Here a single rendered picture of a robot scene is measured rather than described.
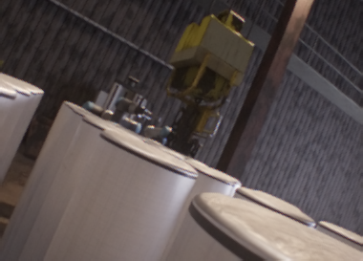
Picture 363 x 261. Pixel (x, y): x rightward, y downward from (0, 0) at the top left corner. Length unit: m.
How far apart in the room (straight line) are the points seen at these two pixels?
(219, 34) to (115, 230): 1.49
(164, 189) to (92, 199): 0.10
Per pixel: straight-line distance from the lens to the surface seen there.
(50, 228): 0.71
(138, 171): 0.39
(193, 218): 0.16
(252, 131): 4.64
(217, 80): 1.73
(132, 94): 3.26
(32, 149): 6.16
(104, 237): 0.41
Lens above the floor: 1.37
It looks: 4 degrees up
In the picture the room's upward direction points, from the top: 24 degrees clockwise
